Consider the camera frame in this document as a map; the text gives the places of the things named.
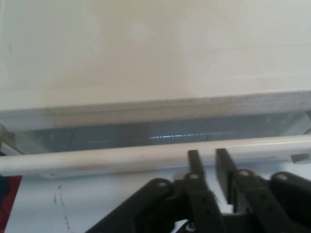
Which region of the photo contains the white cylindrical door handle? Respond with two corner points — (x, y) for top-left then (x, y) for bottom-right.
(0, 106), (311, 178)

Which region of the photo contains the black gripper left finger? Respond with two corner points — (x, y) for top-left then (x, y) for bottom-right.
(85, 150), (227, 233)

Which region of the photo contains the cream white toaster oven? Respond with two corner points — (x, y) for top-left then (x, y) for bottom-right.
(0, 0), (311, 117)

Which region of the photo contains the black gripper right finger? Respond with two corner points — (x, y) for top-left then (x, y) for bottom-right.
(215, 148), (311, 233)

